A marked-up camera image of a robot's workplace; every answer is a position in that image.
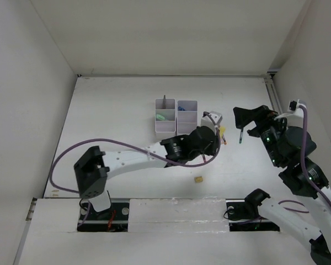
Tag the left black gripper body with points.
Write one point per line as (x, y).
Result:
(209, 150)

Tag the small tan eraser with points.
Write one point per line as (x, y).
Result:
(198, 179)

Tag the yellow highlighter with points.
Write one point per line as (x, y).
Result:
(222, 129)

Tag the green pen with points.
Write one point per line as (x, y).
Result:
(241, 135)

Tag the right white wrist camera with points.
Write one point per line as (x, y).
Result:
(294, 111)

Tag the orange red pen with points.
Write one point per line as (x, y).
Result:
(224, 139)

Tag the right white organizer box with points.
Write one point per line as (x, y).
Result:
(187, 120)

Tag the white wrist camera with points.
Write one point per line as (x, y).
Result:
(211, 119)
(294, 111)

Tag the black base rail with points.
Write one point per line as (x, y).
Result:
(183, 216)

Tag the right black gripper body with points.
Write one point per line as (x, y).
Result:
(268, 128)

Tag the white organizer box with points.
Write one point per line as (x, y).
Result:
(187, 120)
(165, 129)

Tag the black handled scissors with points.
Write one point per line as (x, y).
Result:
(164, 102)

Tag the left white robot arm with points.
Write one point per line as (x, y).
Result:
(95, 166)

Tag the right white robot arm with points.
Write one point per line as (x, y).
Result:
(288, 144)

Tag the left white organizer box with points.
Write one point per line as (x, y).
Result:
(165, 129)

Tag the green highlighter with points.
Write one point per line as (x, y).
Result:
(161, 118)

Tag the aluminium side rail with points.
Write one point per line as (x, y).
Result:
(272, 93)

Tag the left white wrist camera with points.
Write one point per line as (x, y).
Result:
(211, 119)

